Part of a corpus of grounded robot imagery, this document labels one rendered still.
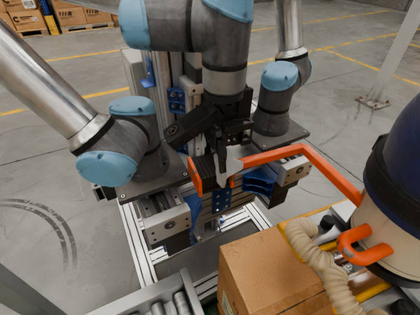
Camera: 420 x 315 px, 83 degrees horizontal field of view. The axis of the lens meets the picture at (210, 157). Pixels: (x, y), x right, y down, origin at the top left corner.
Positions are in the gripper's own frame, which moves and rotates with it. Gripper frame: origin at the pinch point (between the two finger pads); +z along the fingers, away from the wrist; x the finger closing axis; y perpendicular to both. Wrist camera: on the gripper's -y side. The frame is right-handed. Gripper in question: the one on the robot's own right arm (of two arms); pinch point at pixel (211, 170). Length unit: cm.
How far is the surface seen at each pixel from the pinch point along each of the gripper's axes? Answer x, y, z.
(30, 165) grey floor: 180, -114, 118
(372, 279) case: -28.1, 32.4, 23.8
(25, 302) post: 15, -65, 57
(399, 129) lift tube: -19.5, 21.2, -19.0
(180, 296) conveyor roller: -1, -13, 63
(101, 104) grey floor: 278, -46, 118
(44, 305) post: 17, -65, 69
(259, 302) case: -22.5, 3.3, 23.8
